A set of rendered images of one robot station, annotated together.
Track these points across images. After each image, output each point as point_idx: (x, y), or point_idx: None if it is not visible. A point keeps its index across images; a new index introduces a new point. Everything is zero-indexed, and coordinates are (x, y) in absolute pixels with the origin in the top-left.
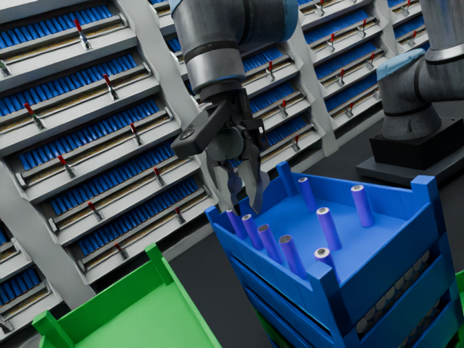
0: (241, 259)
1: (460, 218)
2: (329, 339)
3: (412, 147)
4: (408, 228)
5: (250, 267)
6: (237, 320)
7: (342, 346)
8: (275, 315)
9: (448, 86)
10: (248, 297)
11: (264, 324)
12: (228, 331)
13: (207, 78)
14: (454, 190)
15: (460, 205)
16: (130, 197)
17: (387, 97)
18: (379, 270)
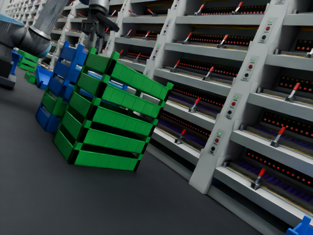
0: (91, 69)
1: (35, 100)
2: (121, 89)
3: (8, 64)
4: None
5: (97, 72)
6: (1, 123)
7: (125, 89)
8: (88, 93)
9: (36, 46)
10: (63, 92)
11: (62, 107)
12: (6, 127)
13: (108, 9)
14: (19, 91)
15: (28, 96)
16: None
17: (3, 32)
18: None
